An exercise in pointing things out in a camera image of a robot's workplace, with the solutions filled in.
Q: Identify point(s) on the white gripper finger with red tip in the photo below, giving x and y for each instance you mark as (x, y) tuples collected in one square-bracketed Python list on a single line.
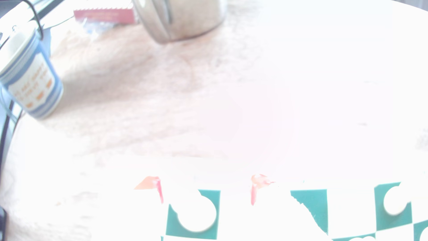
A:
[(259, 182), (150, 183)]

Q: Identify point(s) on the white chess king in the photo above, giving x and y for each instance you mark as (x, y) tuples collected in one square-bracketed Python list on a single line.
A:
[(197, 214)]

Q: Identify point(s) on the green and cream chess mat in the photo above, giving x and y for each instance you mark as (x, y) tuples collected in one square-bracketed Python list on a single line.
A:
[(311, 204)]

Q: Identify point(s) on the white chess bishop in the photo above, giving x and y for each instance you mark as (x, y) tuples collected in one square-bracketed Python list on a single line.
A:
[(396, 200)]

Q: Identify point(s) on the white chess pawn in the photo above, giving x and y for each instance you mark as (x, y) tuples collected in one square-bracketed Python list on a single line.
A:
[(424, 235)]

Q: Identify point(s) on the blue white paper cup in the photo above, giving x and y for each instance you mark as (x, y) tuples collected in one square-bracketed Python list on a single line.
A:
[(31, 83)]

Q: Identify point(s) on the silver metal pot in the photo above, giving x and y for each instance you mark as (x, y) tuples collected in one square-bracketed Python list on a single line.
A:
[(180, 18)]

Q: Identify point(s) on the red flat box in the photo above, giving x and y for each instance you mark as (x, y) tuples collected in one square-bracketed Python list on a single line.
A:
[(103, 15)]

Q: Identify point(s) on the dark metal frame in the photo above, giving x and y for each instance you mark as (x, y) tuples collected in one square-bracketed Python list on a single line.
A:
[(7, 124)]

